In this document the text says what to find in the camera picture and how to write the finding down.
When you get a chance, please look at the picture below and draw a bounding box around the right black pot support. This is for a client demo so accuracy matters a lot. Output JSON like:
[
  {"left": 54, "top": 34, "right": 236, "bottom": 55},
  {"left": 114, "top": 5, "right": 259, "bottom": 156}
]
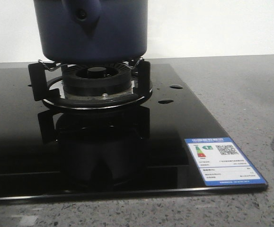
[{"left": 28, "top": 59, "right": 152, "bottom": 111}]

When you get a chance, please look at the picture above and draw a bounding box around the dark blue cooking pot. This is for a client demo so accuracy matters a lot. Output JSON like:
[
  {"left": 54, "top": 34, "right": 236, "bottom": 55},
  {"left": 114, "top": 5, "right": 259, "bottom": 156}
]
[{"left": 34, "top": 0, "right": 148, "bottom": 63}]

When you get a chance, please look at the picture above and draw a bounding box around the right black gas burner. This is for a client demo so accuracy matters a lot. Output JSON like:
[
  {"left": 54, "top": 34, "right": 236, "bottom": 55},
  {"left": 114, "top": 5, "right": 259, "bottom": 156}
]
[{"left": 62, "top": 63, "right": 132, "bottom": 96}]

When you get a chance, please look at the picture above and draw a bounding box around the blue energy label sticker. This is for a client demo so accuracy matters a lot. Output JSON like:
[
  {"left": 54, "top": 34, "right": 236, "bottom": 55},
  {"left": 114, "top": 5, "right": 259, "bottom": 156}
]
[{"left": 185, "top": 137, "right": 267, "bottom": 186}]

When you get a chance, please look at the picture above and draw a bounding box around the black glass gas stove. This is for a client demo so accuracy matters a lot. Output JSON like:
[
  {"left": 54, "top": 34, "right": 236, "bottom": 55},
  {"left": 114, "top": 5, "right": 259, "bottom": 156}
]
[{"left": 0, "top": 64, "right": 268, "bottom": 203}]

